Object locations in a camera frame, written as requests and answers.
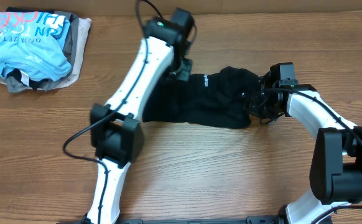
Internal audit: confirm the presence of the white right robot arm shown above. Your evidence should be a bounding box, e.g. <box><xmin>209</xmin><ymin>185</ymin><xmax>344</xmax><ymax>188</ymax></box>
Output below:
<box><xmin>246</xmin><ymin>62</ymin><xmax>362</xmax><ymax>224</ymax></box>

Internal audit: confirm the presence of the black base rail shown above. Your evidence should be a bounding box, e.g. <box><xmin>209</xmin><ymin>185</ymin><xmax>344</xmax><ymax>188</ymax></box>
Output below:
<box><xmin>115</xmin><ymin>215</ymin><xmax>287</xmax><ymax>224</ymax></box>

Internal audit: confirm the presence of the black polo shirt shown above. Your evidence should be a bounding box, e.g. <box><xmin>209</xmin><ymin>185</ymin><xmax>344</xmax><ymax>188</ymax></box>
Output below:
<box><xmin>142</xmin><ymin>67</ymin><xmax>261</xmax><ymax>129</ymax></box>

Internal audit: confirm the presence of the light blue printed t-shirt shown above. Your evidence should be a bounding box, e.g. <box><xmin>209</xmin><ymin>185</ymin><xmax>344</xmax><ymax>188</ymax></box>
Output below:
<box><xmin>0</xmin><ymin>11</ymin><xmax>72</xmax><ymax>81</ymax></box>

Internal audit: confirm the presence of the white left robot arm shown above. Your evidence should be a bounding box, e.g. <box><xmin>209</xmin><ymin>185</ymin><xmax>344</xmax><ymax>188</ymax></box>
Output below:
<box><xmin>82</xmin><ymin>8</ymin><xmax>195</xmax><ymax>223</ymax></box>

